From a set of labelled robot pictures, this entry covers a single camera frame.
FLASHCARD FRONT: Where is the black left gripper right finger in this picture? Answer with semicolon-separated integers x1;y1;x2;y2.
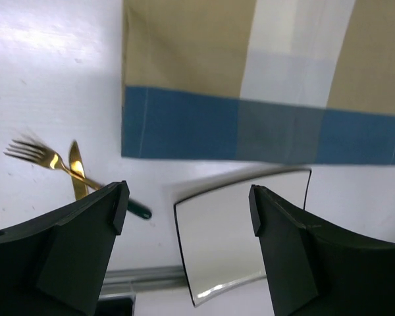
249;185;395;315

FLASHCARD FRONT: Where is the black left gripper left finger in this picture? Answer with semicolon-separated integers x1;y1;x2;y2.
0;181;130;315

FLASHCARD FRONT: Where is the blue beige striped placemat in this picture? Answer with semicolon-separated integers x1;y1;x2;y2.
121;0;395;165

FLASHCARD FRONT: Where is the white square plate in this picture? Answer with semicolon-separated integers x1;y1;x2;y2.
174;168;311;307

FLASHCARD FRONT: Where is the aluminium front rail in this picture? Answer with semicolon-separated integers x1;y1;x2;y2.
99;266;188;300

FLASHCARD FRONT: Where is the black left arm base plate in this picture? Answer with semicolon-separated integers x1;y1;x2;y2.
94;298;135;316

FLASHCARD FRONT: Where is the gold knife green handle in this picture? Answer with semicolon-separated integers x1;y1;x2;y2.
68;140;89;201

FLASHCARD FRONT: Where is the gold fork green handle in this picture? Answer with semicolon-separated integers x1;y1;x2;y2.
3;138;153;221

